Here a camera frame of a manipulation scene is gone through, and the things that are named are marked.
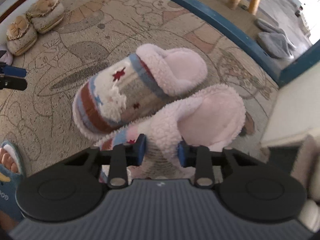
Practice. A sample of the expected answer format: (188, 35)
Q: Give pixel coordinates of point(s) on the blue door threshold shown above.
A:
(225, 22)

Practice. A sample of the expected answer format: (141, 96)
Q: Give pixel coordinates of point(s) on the brown woven floor mat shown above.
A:
(215, 3)

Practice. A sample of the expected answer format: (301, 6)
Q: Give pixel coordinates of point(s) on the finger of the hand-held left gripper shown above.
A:
(15, 72)

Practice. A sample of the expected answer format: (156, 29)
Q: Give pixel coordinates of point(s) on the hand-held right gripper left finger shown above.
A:
(141, 150)

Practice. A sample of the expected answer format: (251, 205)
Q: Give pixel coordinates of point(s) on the cartoon printed door mat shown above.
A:
(62, 105)

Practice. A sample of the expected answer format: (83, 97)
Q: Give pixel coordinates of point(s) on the pink striped fleece slipper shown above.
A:
(207, 115)
(130, 87)

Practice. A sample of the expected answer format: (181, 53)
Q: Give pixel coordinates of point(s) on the person's foot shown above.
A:
(7, 160)

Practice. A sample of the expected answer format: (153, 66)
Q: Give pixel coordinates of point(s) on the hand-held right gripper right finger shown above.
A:
(181, 155)

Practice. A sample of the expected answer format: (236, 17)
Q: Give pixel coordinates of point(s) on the blue cartoon slipper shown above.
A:
(10, 192)

